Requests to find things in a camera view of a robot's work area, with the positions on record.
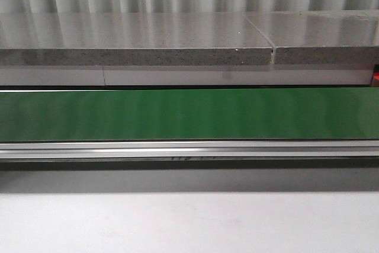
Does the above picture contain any grey stone slab left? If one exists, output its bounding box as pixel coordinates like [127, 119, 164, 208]
[1, 12, 272, 66]

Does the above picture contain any grey stone slab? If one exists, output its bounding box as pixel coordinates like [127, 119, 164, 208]
[1, 12, 272, 66]
[245, 11, 378, 67]

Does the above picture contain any green conveyor belt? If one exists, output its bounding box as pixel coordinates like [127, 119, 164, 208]
[1, 87, 378, 142]

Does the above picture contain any grey stone slab right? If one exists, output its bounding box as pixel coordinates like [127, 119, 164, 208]
[245, 11, 378, 67]

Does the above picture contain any aluminium conveyor side rail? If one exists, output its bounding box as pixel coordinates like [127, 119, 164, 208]
[1, 140, 378, 162]

